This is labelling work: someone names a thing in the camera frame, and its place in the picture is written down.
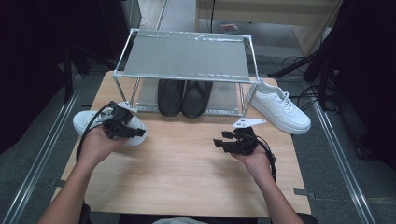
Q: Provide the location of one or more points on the person's left hand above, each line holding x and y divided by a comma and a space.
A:
95, 147

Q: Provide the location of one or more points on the aluminium floor rail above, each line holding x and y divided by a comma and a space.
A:
350, 175
32, 174

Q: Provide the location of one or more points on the person's grey clothing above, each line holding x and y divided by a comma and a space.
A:
176, 221

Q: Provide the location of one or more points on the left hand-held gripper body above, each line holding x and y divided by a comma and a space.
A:
116, 123

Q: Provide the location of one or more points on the small red item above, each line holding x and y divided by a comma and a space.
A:
229, 26

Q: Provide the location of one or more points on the dark curtain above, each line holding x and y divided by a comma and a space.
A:
367, 62

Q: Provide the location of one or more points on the metal shoe rack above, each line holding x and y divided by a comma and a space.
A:
186, 56

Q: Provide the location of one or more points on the black stand leg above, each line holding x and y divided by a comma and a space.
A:
289, 67

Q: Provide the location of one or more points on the grey tape piece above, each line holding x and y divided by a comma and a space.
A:
60, 183
303, 193

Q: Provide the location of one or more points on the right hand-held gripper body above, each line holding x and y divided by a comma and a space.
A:
244, 141

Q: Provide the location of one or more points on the person's right hand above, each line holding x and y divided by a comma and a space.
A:
258, 161

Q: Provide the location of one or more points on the white sneaker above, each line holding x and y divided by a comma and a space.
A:
277, 109
85, 119

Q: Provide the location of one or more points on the wooden cabinet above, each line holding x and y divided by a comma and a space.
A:
264, 12

